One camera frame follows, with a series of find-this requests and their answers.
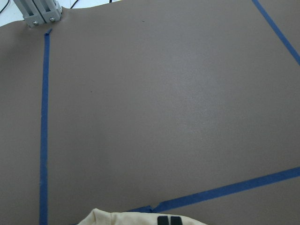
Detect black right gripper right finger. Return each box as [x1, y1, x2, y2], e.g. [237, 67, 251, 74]
[170, 216, 182, 225]

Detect aluminium frame post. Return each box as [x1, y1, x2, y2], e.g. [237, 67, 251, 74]
[14, 0, 62, 27]

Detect beige long sleeve shirt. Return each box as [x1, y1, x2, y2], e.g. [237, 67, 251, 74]
[79, 209, 203, 225]

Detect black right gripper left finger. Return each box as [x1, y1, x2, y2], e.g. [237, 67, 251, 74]
[157, 216, 169, 225]

